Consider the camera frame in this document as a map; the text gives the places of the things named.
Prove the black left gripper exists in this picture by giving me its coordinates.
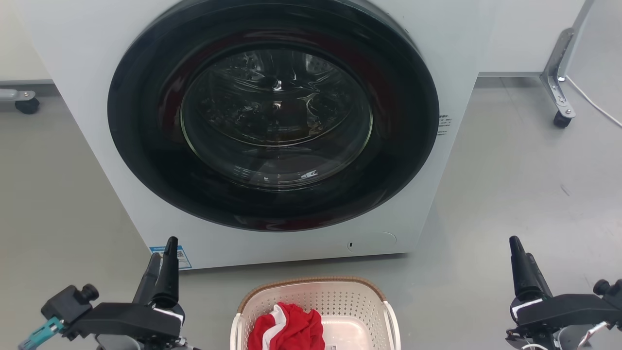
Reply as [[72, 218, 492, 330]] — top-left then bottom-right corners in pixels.
[[41, 236, 186, 344]]

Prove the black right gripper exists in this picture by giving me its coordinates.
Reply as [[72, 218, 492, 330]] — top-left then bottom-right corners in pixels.
[[505, 236, 622, 350]]

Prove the cream perforated laundry basket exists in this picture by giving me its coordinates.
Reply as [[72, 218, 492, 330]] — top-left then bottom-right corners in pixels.
[[230, 277, 402, 350]]

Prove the blue energy label sticker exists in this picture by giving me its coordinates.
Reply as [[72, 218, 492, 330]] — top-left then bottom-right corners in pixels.
[[149, 245, 192, 270]]

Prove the red and white garment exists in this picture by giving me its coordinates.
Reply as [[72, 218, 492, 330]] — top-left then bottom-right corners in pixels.
[[247, 302, 326, 350]]

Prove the round black washer door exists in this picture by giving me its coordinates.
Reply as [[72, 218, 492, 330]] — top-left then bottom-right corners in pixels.
[[107, 0, 441, 233]]

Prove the white front-load washing machine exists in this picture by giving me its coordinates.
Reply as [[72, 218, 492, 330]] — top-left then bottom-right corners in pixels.
[[22, 0, 497, 271]]

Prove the thin white red gripper cable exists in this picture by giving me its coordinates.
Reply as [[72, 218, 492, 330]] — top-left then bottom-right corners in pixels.
[[577, 321, 611, 349]]

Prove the teal cable connector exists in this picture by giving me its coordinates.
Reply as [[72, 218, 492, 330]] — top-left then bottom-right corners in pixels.
[[18, 317, 65, 350]]

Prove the white floor cable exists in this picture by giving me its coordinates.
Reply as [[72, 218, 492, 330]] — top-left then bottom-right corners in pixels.
[[566, 75, 622, 128]]

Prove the tall grey metal bracket leg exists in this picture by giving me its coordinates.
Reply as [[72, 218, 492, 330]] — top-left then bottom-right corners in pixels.
[[540, 28, 577, 120]]

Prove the short grey metal bracket leg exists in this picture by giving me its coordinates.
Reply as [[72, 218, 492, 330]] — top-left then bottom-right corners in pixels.
[[0, 89, 36, 103]]

